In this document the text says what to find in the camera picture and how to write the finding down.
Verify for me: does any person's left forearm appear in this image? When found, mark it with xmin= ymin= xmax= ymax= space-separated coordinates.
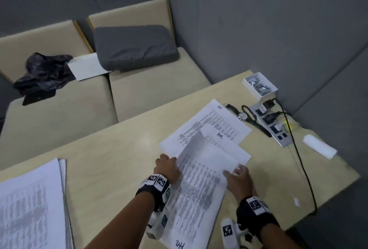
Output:
xmin=83 ymin=191 xmax=156 ymax=249

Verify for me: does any printed paper sheet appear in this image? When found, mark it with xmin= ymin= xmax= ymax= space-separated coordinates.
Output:
xmin=159 ymin=99 xmax=252 ymax=157
xmin=201 ymin=125 xmax=252 ymax=169
xmin=160 ymin=130 xmax=240 ymax=249

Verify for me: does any person's right hand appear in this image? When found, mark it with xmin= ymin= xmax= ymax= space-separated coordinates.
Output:
xmin=223 ymin=165 xmax=254 ymax=203

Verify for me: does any grey power strip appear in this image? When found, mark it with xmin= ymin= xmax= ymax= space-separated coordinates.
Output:
xmin=249 ymin=101 xmax=295 ymax=148

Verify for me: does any white tissue roll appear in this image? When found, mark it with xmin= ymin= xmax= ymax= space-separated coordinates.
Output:
xmin=302 ymin=134 xmax=338 ymax=160

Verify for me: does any black cable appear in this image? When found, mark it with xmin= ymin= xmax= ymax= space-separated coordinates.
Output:
xmin=270 ymin=98 xmax=318 ymax=215

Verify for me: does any beige sofa back cushion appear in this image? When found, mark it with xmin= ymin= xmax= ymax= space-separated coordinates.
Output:
xmin=0 ymin=20 xmax=94 ymax=83
xmin=87 ymin=0 xmax=176 ymax=48

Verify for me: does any black right wrist strap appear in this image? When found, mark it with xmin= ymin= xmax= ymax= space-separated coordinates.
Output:
xmin=236 ymin=196 xmax=281 ymax=242

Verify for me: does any stack of printed papers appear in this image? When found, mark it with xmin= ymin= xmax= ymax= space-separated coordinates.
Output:
xmin=0 ymin=158 xmax=75 ymax=249

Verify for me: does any person's left hand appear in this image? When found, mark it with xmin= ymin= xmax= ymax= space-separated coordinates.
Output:
xmin=154 ymin=154 xmax=182 ymax=185

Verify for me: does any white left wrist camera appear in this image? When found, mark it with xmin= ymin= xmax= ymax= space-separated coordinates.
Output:
xmin=145 ymin=210 xmax=169 ymax=240

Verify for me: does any black bead bracelet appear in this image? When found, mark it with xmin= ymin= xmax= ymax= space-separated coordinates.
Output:
xmin=241 ymin=105 xmax=260 ymax=127

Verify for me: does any black flat phone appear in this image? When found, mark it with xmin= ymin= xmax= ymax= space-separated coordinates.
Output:
xmin=22 ymin=89 xmax=57 ymax=106

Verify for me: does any white open box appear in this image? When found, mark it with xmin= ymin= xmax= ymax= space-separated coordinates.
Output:
xmin=241 ymin=72 xmax=279 ymax=100

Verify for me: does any dark crumpled garment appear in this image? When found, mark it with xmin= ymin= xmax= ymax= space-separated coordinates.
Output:
xmin=13 ymin=52 xmax=76 ymax=97

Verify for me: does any grey pillow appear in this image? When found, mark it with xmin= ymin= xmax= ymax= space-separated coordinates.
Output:
xmin=93 ymin=25 xmax=179 ymax=72

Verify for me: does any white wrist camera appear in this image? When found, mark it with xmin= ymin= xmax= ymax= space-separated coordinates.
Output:
xmin=145 ymin=210 xmax=169 ymax=240
xmin=220 ymin=218 xmax=254 ymax=249

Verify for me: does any person's right forearm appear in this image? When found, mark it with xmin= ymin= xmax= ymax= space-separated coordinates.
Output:
xmin=260 ymin=224 xmax=306 ymax=249

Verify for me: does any black strap wristwatch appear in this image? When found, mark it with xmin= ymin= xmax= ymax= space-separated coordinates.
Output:
xmin=224 ymin=104 xmax=272 ymax=138

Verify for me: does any black left wrist strap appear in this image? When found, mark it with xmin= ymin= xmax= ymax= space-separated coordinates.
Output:
xmin=135 ymin=173 xmax=172 ymax=212

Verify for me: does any black wrist strap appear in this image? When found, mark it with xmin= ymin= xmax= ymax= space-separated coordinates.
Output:
xmin=236 ymin=196 xmax=281 ymax=242
xmin=135 ymin=173 xmax=172 ymax=212

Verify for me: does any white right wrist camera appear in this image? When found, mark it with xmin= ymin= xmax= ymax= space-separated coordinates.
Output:
xmin=220 ymin=218 xmax=254 ymax=249

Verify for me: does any pile of metal clips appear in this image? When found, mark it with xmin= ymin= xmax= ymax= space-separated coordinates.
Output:
xmin=247 ymin=76 xmax=273 ymax=95

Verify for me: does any blank white paper sheet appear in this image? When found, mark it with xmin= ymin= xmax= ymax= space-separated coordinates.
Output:
xmin=67 ymin=53 xmax=112 ymax=81

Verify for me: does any beige sofa seat cushion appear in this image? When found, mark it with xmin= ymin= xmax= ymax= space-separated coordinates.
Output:
xmin=0 ymin=75 xmax=119 ymax=172
xmin=109 ymin=47 xmax=212 ymax=123

